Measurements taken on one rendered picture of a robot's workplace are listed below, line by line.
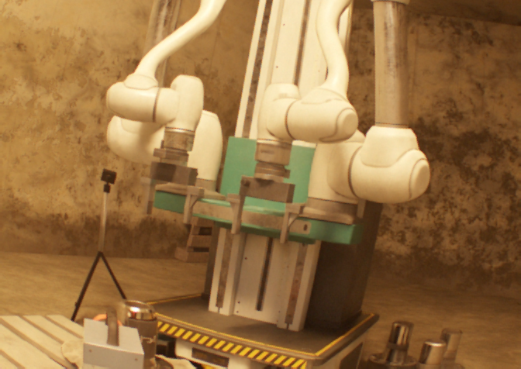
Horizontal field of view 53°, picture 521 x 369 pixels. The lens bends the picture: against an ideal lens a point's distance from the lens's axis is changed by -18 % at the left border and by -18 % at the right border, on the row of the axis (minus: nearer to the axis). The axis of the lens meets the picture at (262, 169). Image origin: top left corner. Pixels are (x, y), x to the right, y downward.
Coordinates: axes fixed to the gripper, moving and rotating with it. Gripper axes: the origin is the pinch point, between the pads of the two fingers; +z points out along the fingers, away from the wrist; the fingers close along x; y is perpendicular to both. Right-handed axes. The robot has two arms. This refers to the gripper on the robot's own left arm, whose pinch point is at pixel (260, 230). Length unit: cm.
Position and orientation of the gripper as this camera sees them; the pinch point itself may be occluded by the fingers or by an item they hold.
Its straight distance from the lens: 162.0
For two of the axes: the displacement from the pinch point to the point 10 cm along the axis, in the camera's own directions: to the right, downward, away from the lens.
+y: -3.7, -0.8, -9.2
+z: -1.6, 9.9, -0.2
